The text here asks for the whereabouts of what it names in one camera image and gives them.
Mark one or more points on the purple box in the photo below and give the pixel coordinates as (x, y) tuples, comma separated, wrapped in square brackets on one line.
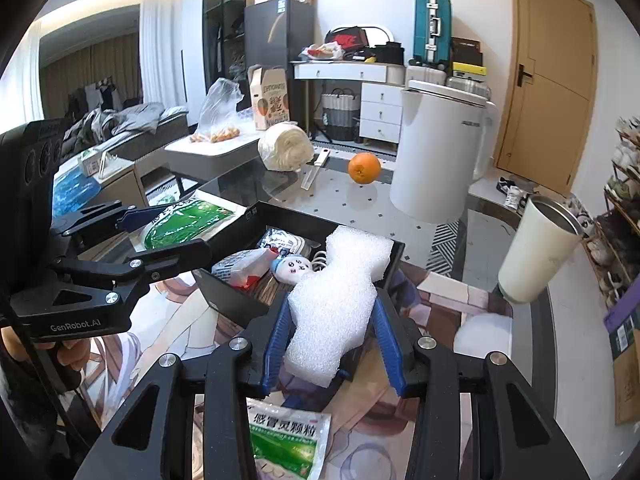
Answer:
[(622, 317)]

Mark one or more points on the clear plastic bag of fruit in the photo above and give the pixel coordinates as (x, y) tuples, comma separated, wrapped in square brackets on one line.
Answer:
[(217, 110)]

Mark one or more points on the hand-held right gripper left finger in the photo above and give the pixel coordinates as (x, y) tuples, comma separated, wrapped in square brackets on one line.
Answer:
[(272, 360)]

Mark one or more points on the wooden door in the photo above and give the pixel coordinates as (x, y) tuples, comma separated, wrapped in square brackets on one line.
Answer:
[(550, 85)]

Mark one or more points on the white knife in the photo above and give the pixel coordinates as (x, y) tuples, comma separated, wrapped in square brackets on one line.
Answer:
[(315, 170)]

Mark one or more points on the brown cardboard box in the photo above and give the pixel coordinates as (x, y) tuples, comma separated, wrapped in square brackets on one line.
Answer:
[(627, 375)]

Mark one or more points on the grey wicker basket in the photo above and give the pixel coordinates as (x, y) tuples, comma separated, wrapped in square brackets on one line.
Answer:
[(340, 115)]

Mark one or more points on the glass door wardrobe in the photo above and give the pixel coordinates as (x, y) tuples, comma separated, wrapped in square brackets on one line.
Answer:
[(225, 20)]

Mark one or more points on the teal suitcase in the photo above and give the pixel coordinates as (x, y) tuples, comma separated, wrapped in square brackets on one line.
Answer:
[(432, 30)]

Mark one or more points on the small white box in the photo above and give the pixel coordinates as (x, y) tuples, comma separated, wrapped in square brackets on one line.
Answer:
[(95, 164)]

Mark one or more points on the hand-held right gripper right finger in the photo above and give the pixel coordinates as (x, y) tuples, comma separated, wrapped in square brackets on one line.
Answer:
[(390, 355)]

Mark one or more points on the white foam piece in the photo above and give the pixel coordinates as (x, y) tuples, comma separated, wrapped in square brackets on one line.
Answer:
[(335, 310)]

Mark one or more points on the person's left hand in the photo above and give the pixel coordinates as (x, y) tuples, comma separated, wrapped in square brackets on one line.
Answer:
[(70, 357)]

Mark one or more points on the white suitcase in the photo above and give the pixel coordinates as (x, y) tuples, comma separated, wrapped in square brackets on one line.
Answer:
[(425, 75)]

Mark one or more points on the green medicine packet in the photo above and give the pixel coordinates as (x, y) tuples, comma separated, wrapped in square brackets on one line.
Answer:
[(287, 440), (190, 220)]

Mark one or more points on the brown curtain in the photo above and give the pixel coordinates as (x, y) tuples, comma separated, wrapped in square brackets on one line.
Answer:
[(90, 70)]

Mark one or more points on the bed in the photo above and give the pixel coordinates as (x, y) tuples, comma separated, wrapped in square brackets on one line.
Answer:
[(165, 130)]

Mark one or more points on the plate of food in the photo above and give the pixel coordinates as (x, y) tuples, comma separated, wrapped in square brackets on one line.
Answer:
[(320, 52)]

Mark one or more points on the white framed mirror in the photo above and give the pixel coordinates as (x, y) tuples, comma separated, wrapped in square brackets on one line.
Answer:
[(380, 30)]

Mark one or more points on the white wrapped round bundle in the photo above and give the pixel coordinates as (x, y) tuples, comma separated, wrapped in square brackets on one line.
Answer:
[(285, 147)]

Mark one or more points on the white plush toy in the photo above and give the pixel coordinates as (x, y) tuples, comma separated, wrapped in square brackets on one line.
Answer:
[(292, 269)]

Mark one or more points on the printed fruit carton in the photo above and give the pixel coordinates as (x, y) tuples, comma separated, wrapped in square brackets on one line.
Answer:
[(270, 100)]

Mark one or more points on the white cylindrical bin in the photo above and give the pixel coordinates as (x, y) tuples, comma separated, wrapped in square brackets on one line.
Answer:
[(535, 255)]

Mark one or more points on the clear bag of white laces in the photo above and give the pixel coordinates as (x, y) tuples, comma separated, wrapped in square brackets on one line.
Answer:
[(287, 240)]

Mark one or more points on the dark gift box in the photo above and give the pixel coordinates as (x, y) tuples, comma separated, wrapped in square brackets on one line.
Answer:
[(467, 50)]

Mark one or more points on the black cardboard box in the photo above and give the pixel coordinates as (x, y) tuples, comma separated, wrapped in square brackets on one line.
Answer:
[(235, 300)]

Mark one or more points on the black mini fridge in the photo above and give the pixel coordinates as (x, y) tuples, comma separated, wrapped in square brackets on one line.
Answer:
[(270, 35)]

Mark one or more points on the red black sports bag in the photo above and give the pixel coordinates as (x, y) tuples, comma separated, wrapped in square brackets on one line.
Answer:
[(345, 37)]

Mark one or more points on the grey clothes pile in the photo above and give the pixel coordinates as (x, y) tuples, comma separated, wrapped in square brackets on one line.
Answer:
[(130, 117)]

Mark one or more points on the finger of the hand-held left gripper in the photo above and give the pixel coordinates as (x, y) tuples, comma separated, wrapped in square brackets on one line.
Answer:
[(137, 217), (175, 257)]

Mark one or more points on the white side table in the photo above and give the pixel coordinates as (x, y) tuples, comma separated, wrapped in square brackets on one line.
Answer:
[(215, 152)]

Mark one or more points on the black white sneaker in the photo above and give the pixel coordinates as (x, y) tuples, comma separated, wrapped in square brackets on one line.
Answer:
[(507, 184)]

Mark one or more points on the white round appliance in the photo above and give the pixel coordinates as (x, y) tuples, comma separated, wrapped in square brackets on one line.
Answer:
[(435, 160)]

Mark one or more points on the white curtain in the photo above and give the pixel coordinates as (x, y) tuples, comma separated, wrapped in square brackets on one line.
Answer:
[(160, 45)]

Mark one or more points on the shoe rack with shoes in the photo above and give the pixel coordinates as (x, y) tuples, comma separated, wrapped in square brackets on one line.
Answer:
[(620, 185)]

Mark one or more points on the printed desk mat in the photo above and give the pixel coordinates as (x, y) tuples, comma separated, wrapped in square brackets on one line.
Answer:
[(165, 310)]

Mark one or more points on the red white plastic packet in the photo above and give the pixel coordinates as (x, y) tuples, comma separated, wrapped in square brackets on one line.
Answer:
[(245, 270)]

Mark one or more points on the orange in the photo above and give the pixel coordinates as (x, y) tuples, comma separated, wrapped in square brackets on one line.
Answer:
[(364, 167)]

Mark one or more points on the yellow box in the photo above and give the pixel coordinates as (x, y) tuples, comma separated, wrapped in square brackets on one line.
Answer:
[(470, 70)]

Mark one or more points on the white dressing table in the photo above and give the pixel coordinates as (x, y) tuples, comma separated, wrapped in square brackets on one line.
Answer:
[(380, 110)]

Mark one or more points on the silver suitcase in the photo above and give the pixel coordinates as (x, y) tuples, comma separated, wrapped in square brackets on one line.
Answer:
[(467, 87)]

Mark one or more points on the bedside cabinet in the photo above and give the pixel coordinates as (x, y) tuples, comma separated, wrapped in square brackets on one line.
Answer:
[(115, 190)]

